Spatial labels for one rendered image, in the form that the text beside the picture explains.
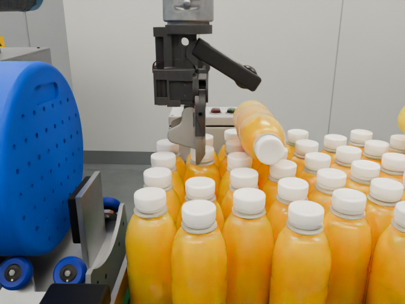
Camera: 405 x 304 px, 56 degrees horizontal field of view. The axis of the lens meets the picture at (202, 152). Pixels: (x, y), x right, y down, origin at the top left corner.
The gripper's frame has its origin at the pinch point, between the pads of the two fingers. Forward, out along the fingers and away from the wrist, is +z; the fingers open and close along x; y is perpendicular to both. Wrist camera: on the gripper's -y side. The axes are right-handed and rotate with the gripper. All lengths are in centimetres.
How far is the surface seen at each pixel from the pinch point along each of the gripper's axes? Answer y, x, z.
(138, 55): 60, -274, 6
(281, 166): -11.6, 8.0, -0.6
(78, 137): 22.3, -5.0, -1.0
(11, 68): 24.6, 9.8, -14.7
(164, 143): 6.6, -2.7, -0.6
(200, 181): 0.0, 13.7, -0.7
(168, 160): 5.1, 5.2, -0.4
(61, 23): 93, -194, -20
